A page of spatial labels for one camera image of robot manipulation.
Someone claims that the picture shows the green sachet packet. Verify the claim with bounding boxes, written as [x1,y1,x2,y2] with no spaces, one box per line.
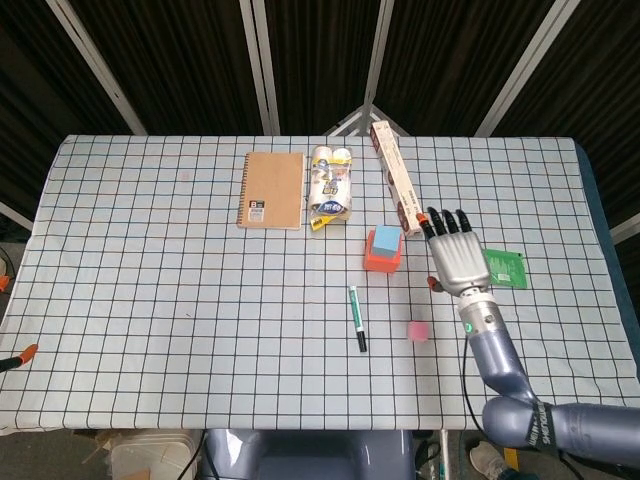
[482,247,529,290]

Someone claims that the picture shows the white sneaker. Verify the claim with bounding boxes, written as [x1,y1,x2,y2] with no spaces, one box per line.
[468,439,509,480]

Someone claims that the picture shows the green marker pen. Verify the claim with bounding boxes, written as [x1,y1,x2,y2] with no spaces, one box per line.
[348,285,368,353]

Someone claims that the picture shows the large orange foam block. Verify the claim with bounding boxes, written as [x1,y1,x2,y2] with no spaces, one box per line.
[363,229,404,274]

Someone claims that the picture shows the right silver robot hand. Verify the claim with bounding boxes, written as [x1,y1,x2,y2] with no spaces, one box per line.
[415,205,493,294]

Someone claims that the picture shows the pack of paper cups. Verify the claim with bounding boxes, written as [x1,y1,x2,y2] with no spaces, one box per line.
[306,144,354,232]

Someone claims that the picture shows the black printed arm strap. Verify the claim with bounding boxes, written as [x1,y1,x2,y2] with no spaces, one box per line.
[521,397,557,452]

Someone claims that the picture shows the medium blue foam block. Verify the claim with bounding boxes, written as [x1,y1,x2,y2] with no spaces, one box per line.
[372,225,405,262]

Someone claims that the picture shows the blue checkered tablecloth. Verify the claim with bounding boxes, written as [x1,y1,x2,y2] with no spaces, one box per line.
[0,133,636,435]

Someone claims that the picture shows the long white cardboard box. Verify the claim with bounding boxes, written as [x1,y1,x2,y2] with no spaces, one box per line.
[370,120,429,238]

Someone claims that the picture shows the white plastic bin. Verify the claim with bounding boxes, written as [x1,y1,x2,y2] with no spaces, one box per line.
[109,430,199,480]

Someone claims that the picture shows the white metal table leg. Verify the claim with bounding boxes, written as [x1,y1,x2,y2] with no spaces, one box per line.
[438,428,452,480]

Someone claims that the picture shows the brown spiral notebook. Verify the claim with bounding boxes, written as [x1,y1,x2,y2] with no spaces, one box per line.
[235,151,306,231]

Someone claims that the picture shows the black folding screen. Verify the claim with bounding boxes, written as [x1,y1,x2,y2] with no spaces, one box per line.
[0,0,640,246]

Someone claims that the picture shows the grey-blue robot torso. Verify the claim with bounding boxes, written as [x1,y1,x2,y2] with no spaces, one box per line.
[199,427,417,480]

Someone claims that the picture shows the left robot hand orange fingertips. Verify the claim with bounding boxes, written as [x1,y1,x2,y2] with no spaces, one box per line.
[0,273,40,374]

